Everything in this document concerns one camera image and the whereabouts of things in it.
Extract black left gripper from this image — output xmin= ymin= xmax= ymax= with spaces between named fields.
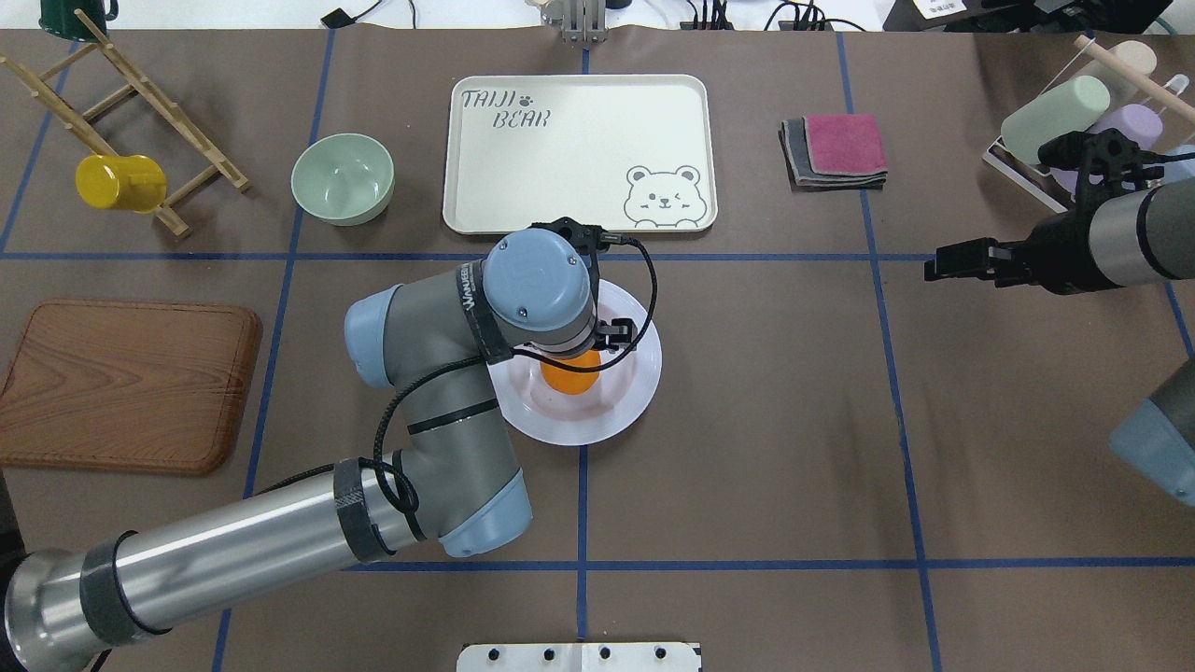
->
xmin=594 ymin=317 xmax=641 ymax=353

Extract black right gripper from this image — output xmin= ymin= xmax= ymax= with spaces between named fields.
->
xmin=923 ymin=216 xmax=1119 ymax=295

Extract white plate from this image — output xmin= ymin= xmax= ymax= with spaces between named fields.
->
xmin=489 ymin=325 xmax=663 ymax=446

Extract orange fruit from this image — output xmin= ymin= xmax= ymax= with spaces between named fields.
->
xmin=541 ymin=350 xmax=602 ymax=396

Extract cream bear tray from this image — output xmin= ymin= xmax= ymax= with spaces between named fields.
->
xmin=443 ymin=74 xmax=718 ymax=236

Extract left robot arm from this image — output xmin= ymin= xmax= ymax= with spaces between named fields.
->
xmin=4 ymin=216 xmax=654 ymax=671

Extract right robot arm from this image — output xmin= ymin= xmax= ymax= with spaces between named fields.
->
xmin=923 ymin=179 xmax=1194 ymax=508

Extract pink and grey cloths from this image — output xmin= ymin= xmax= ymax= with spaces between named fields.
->
xmin=780 ymin=114 xmax=889 ymax=189

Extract green cup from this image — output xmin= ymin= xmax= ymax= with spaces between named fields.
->
xmin=1000 ymin=77 xmax=1111 ymax=165

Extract purple cup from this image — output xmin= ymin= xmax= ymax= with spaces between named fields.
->
xmin=1050 ymin=104 xmax=1162 ymax=196

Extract blue cup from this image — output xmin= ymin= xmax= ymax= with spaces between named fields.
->
xmin=1162 ymin=143 xmax=1195 ymax=184

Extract white cup rack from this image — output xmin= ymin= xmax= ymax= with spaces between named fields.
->
xmin=983 ymin=33 xmax=1191 ymax=214

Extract beige cup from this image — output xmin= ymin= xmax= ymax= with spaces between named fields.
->
xmin=1109 ymin=41 xmax=1158 ymax=79

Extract light green bowl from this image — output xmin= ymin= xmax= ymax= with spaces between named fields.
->
xmin=289 ymin=133 xmax=394 ymax=227

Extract small black sensor puck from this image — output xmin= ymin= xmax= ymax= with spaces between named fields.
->
xmin=321 ymin=8 xmax=356 ymax=30

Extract yellow mug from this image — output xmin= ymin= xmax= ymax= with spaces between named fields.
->
xmin=74 ymin=154 xmax=168 ymax=214

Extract wooden cutting board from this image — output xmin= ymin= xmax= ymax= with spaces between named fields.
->
xmin=1 ymin=299 xmax=263 ymax=477

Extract wooden mug rack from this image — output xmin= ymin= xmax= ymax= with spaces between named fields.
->
xmin=0 ymin=10 xmax=251 ymax=238

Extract dark green mug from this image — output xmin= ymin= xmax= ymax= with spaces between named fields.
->
xmin=38 ymin=0 xmax=120 ymax=43

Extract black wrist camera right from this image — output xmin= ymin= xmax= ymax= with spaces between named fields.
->
xmin=1038 ymin=129 xmax=1168 ymax=214

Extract aluminium frame post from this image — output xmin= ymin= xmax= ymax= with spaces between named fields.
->
xmin=534 ymin=0 xmax=609 ymax=47

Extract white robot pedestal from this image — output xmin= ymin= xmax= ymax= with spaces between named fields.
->
xmin=456 ymin=641 xmax=704 ymax=671

